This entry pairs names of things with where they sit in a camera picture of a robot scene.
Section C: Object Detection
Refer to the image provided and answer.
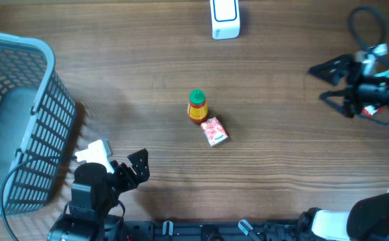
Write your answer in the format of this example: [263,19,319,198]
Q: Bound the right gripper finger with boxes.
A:
[319,90,355,118]
[307,54,354,86]

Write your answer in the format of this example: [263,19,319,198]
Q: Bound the red sachet stick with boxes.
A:
[362,105,386,117]

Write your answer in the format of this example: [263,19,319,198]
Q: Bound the red sriracha sauce bottle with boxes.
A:
[187,89,208,125]

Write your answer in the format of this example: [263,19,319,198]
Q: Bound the red white tissue pack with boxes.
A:
[200,117,228,147]

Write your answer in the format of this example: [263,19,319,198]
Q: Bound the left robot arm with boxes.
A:
[47,149,150,241]

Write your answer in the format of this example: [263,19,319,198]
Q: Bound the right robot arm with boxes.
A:
[292,51,389,240]

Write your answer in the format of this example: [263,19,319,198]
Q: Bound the grey plastic basket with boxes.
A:
[0,33,77,216]

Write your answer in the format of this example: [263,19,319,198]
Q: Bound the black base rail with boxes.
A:
[119,220,318,241]

